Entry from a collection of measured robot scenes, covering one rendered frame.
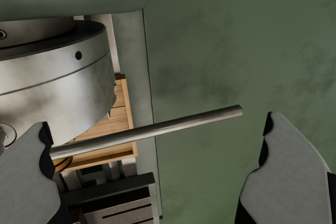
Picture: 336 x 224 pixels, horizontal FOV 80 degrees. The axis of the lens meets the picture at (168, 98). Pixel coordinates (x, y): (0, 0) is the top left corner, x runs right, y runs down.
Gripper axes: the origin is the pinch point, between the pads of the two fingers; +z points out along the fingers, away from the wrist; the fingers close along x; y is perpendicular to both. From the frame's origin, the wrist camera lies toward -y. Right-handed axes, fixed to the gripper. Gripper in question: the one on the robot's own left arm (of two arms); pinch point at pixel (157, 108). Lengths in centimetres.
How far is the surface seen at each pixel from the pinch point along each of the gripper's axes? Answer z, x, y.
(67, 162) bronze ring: 19.2, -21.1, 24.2
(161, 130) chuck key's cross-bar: 3.9, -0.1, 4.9
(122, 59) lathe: 77, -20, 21
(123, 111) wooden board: 43, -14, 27
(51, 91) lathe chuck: 10.0, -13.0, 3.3
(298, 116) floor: 174, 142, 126
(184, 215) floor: 141, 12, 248
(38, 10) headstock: 8.7, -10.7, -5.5
